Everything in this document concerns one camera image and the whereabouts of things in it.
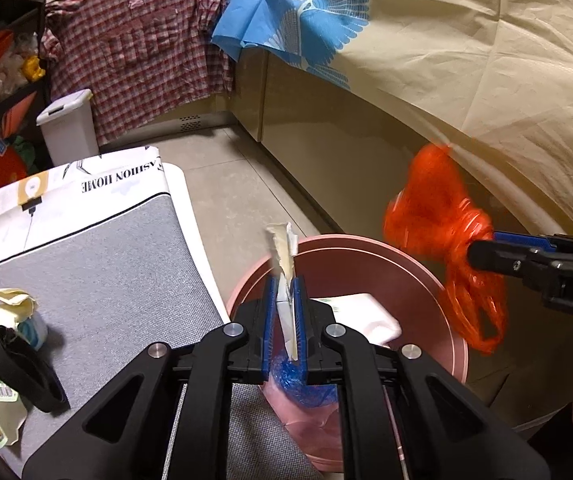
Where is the white lidded bin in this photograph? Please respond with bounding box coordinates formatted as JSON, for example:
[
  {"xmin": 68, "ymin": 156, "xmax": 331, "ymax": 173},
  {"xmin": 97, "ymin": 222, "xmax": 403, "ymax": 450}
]
[{"xmin": 36, "ymin": 88, "xmax": 101, "ymax": 168}]

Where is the grey printed table cover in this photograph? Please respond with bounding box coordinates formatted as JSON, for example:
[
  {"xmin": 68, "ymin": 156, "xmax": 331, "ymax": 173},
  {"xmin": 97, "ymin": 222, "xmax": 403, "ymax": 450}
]
[{"xmin": 0, "ymin": 146, "xmax": 317, "ymax": 480}]

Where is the beige cloth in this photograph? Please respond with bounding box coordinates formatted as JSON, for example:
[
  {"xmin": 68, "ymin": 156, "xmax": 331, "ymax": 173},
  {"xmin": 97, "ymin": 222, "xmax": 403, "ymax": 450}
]
[{"xmin": 266, "ymin": 0, "xmax": 573, "ymax": 268}]

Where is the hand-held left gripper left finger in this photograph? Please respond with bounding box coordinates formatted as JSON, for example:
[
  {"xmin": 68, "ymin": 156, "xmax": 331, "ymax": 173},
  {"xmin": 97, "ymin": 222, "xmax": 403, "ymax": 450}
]
[{"xmin": 21, "ymin": 275, "xmax": 277, "ymax": 480}]

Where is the pink round bin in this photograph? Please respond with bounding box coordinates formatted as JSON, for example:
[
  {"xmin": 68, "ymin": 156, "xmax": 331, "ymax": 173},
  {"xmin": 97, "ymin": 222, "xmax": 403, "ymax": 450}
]
[{"xmin": 226, "ymin": 234, "xmax": 469, "ymax": 476}]

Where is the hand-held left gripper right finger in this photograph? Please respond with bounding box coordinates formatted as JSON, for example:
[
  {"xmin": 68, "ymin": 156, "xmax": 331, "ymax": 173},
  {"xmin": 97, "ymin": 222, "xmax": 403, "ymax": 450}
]
[{"xmin": 291, "ymin": 275, "xmax": 552, "ymax": 480}]

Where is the cream paper wrapper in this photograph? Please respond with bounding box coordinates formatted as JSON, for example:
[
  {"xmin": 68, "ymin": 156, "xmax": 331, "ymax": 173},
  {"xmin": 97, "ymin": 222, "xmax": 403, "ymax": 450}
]
[{"xmin": 265, "ymin": 222, "xmax": 300, "ymax": 361}]

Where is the black shelf rack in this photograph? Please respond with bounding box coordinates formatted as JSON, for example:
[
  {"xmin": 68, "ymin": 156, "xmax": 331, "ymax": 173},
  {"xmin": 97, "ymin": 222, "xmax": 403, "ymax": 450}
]
[{"xmin": 0, "ymin": 0, "xmax": 56, "ymax": 196}]

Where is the black strap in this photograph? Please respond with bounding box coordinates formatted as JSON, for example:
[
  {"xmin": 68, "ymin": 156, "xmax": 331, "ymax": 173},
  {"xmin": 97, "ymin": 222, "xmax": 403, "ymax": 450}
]
[{"xmin": 0, "ymin": 325, "xmax": 70, "ymax": 413}]

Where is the yellow toy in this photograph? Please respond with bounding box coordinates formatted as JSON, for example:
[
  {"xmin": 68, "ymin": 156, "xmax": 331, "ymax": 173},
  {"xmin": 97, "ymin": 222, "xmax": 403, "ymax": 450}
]
[{"xmin": 21, "ymin": 55, "xmax": 47, "ymax": 82}]

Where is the white paper cup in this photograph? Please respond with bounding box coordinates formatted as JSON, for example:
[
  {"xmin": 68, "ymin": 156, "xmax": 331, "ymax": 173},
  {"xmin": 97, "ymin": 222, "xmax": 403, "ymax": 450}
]
[{"xmin": 0, "ymin": 287, "xmax": 50, "ymax": 352}]

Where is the pink plastic bag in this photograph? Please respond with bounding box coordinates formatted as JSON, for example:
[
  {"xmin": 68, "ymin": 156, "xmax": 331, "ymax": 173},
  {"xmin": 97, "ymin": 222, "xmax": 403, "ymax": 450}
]
[{"xmin": 264, "ymin": 380, "xmax": 345, "ymax": 467}]

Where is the red plaid shirt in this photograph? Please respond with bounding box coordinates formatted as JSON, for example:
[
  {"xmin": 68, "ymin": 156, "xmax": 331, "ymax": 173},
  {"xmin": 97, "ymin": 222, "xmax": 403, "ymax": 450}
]
[{"xmin": 41, "ymin": 0, "xmax": 238, "ymax": 146}]

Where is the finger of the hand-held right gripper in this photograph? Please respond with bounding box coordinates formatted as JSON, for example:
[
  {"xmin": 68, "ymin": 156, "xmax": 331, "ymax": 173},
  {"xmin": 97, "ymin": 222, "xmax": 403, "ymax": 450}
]
[
  {"xmin": 467, "ymin": 240, "xmax": 533, "ymax": 277},
  {"xmin": 493, "ymin": 231, "xmax": 555, "ymax": 253}
]

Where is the orange plastic bag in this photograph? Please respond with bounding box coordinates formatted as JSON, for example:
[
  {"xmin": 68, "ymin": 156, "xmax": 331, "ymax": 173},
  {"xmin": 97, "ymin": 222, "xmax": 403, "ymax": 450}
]
[{"xmin": 383, "ymin": 142, "xmax": 509, "ymax": 353}]

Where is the blue printed cloth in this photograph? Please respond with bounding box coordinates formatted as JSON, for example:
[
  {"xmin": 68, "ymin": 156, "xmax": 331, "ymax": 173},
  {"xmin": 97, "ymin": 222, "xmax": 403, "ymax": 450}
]
[{"xmin": 211, "ymin": 0, "xmax": 371, "ymax": 92}]

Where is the blue plastic bag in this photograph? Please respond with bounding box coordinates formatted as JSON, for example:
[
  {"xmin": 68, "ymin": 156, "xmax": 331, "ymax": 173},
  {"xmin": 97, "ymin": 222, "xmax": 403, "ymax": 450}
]
[{"xmin": 271, "ymin": 355, "xmax": 338, "ymax": 408}]

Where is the dark cloth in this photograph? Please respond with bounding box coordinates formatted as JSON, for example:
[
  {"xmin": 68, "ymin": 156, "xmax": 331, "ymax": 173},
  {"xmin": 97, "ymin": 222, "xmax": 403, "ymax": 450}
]
[{"xmin": 511, "ymin": 400, "xmax": 573, "ymax": 480}]

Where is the white plastic packet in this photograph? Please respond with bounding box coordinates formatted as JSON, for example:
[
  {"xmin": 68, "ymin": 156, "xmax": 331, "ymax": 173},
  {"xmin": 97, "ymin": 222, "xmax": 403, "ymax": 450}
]
[{"xmin": 311, "ymin": 292, "xmax": 402, "ymax": 347}]

